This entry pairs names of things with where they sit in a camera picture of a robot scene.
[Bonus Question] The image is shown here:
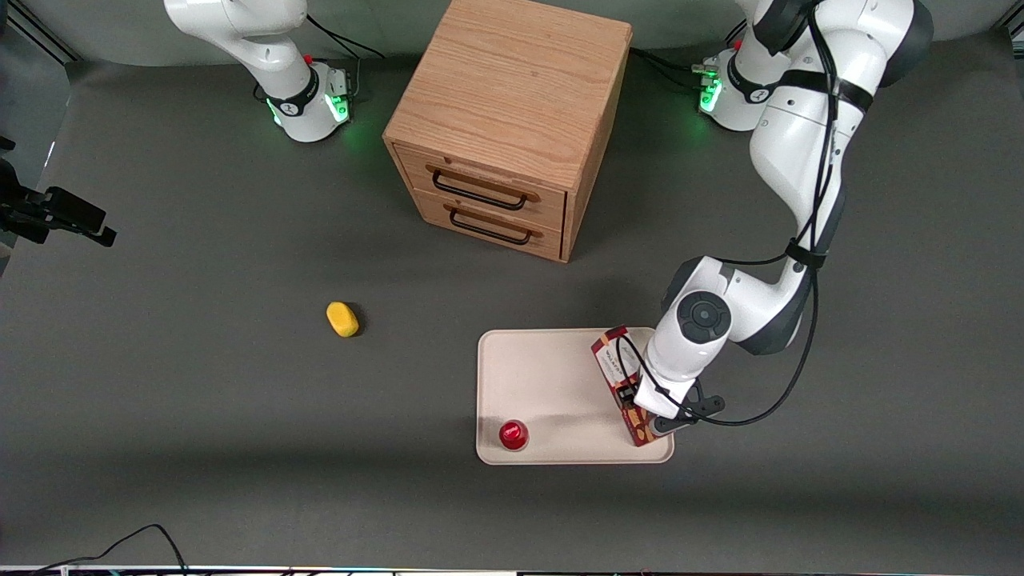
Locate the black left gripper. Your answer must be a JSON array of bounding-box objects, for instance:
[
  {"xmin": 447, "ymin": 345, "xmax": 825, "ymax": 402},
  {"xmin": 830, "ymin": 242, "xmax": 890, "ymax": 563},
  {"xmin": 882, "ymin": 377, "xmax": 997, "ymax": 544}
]
[{"xmin": 614, "ymin": 381, "xmax": 726, "ymax": 422}]

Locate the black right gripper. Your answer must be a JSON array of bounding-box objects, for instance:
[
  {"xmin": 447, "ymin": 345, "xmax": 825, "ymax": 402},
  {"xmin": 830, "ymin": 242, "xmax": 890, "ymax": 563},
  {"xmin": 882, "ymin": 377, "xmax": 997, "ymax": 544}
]
[{"xmin": 0, "ymin": 158, "xmax": 118, "ymax": 247}]

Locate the black left base cable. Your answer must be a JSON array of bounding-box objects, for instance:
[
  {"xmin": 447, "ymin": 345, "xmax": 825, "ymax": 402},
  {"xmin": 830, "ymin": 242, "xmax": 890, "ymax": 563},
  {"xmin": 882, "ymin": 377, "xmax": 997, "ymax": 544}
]
[{"xmin": 630, "ymin": 22, "xmax": 750, "ymax": 90}]

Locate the yellow sponge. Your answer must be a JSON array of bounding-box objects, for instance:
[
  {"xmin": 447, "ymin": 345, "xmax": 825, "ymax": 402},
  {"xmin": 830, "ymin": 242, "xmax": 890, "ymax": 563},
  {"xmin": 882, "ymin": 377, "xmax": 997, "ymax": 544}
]
[{"xmin": 326, "ymin": 301, "xmax": 360, "ymax": 338}]

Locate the short black drawer handle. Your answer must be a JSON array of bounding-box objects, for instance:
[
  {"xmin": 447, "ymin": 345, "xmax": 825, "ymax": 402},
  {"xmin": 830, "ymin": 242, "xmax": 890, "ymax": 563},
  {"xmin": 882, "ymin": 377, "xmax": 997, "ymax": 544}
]
[{"xmin": 444, "ymin": 203, "xmax": 544, "ymax": 246}]

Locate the beige plastic tray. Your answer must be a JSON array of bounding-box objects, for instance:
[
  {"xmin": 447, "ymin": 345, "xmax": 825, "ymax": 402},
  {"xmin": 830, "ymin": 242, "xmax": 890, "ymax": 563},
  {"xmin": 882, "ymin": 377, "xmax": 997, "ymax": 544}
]
[{"xmin": 476, "ymin": 326, "xmax": 675, "ymax": 466}]

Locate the red cookie box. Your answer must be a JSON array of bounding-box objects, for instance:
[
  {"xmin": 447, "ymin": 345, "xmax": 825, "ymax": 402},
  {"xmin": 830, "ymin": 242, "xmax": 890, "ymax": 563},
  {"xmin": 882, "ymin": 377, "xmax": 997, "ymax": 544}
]
[{"xmin": 590, "ymin": 324, "xmax": 670, "ymax": 448}]

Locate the wooden drawer cabinet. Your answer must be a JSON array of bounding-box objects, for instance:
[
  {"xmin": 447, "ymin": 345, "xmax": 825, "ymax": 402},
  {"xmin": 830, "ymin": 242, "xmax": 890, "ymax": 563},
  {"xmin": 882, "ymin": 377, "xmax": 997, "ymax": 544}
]
[{"xmin": 382, "ymin": 0, "xmax": 634, "ymax": 264}]

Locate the black right base cable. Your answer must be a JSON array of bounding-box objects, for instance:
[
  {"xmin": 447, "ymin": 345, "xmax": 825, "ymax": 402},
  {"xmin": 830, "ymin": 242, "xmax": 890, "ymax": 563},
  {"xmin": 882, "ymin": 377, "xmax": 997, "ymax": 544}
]
[{"xmin": 306, "ymin": 12, "xmax": 386, "ymax": 101}]

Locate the thin black table cable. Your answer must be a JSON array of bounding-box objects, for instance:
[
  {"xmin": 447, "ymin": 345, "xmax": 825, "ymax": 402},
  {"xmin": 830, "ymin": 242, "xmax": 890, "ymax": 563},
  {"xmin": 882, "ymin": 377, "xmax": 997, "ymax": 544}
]
[{"xmin": 30, "ymin": 523, "xmax": 190, "ymax": 574}]

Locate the long black drawer handle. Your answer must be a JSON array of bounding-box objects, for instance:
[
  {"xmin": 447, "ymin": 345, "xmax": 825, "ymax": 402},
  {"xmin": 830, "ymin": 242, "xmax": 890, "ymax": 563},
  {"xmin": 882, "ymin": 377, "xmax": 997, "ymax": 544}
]
[{"xmin": 426, "ymin": 164, "xmax": 541, "ymax": 212}]

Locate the black base cable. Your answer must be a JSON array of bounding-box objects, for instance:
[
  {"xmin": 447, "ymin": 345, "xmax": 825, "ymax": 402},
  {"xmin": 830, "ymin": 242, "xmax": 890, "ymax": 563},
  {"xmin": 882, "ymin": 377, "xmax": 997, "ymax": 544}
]
[
  {"xmin": 630, "ymin": 22, "xmax": 750, "ymax": 90},
  {"xmin": 306, "ymin": 12, "xmax": 386, "ymax": 101}
]

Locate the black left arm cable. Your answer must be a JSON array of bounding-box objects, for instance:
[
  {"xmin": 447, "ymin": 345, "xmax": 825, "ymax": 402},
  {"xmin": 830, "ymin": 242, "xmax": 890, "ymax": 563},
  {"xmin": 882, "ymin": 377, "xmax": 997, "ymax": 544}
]
[{"xmin": 616, "ymin": 0, "xmax": 850, "ymax": 429}]

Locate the plain wooden drawer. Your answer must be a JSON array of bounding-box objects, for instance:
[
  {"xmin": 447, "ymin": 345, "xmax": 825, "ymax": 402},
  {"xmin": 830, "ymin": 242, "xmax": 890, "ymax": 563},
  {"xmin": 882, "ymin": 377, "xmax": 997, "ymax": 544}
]
[{"xmin": 410, "ymin": 190, "xmax": 566, "ymax": 262}]

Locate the wooden drawer with notch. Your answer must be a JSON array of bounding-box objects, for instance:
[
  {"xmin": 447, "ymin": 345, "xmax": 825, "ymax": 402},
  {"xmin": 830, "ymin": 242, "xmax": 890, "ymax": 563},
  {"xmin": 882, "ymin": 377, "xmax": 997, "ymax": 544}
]
[{"xmin": 394, "ymin": 144, "xmax": 569, "ymax": 234}]

